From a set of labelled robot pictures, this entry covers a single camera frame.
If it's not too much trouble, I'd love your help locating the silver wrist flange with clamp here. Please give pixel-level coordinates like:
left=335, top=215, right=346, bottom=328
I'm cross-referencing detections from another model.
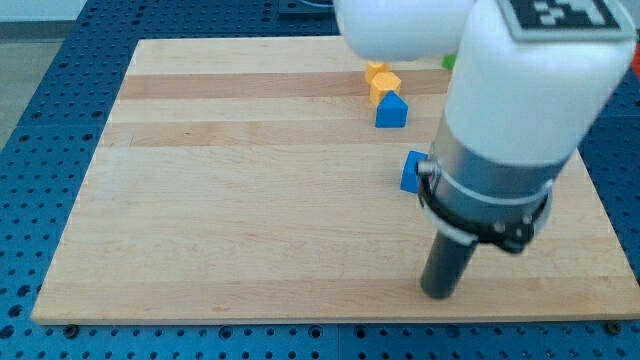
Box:
left=415, top=117, right=565, bottom=254

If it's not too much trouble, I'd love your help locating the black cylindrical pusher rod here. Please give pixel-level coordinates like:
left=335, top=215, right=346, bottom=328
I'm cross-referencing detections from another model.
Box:
left=420, top=232, right=476, bottom=299

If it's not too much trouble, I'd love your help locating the blue cube block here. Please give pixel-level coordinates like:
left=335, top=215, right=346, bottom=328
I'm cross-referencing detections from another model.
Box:
left=400, top=150, right=428, bottom=194

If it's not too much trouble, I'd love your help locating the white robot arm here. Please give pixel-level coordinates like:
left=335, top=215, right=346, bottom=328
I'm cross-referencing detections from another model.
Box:
left=334, top=0, right=637, bottom=299

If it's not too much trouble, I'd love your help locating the blue triangle block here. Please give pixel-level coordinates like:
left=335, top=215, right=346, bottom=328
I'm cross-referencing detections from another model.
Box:
left=375, top=91, right=409, bottom=128

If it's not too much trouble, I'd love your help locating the green block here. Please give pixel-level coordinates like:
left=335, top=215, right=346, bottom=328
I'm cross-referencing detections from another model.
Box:
left=441, top=54, right=457, bottom=70

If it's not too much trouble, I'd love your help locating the yellow block behind hexagon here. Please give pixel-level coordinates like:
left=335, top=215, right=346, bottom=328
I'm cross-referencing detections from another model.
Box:
left=365, top=61, right=391, bottom=84

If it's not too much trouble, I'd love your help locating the black white fiducial tag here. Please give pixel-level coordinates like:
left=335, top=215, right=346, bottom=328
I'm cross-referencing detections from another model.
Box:
left=497, top=0, right=637, bottom=42

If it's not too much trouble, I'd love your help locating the light wooden board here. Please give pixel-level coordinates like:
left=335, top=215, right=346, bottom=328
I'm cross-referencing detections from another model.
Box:
left=31, top=37, right=639, bottom=325

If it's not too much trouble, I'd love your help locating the red block at edge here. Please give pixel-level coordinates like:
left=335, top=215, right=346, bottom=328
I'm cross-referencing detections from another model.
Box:
left=631, top=44, right=640, bottom=77

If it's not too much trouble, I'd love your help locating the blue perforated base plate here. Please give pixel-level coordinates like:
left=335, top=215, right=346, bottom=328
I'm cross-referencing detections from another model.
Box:
left=1, top=1, right=639, bottom=359

